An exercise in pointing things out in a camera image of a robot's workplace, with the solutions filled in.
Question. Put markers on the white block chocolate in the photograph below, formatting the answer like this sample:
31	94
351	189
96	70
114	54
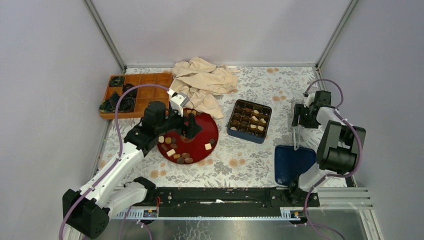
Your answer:
208	146

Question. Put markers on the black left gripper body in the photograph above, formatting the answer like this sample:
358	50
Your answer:
160	129

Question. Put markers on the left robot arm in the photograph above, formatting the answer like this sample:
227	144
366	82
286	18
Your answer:
90	208

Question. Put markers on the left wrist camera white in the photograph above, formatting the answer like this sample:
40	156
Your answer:
177	101

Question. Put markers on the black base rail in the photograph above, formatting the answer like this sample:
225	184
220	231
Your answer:
209	202

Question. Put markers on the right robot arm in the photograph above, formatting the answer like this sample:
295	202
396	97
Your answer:
340	149

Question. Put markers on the beige crumpled cloth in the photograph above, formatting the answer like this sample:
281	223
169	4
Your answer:
202	81

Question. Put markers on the wooden compartment tray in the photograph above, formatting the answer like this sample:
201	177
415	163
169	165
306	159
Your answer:
143	95

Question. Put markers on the navy box lid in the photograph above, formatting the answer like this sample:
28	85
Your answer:
290	163

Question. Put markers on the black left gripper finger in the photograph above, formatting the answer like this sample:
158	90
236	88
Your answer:
191	128
175	123

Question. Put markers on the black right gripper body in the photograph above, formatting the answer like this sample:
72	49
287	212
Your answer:
312	123

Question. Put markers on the dark rolled tie patterned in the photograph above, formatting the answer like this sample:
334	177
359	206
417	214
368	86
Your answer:
127	105

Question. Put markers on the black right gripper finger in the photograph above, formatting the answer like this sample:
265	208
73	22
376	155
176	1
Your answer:
296	113
303	120

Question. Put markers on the navy chocolate box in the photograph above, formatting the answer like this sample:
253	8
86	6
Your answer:
249	121

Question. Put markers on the floral tablecloth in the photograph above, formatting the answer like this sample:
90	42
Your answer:
236	162

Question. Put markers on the red round tray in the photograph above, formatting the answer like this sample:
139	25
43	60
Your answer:
180	150

